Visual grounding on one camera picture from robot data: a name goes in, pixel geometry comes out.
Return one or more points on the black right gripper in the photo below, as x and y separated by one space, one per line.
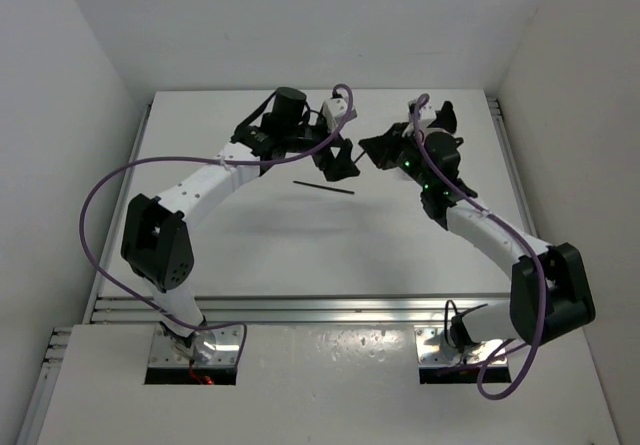
382 149

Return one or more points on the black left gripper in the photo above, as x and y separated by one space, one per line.
339 165

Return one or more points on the thin black makeup brush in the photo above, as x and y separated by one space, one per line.
324 187

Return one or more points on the black fan makeup brush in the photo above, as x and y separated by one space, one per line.
446 118

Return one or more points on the thin black eyeliner pencil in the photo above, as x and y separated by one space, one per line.
359 157

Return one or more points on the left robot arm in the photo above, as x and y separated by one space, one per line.
156 240

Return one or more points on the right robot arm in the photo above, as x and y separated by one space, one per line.
550 294

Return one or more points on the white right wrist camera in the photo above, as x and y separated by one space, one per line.
422 118

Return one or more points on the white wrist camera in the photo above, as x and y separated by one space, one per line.
422 118
335 110

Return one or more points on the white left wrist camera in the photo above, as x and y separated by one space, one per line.
335 110

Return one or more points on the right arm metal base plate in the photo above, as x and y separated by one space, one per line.
433 352

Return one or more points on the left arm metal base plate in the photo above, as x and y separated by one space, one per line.
218 348

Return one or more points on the aluminium front table rail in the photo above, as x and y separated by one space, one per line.
278 310

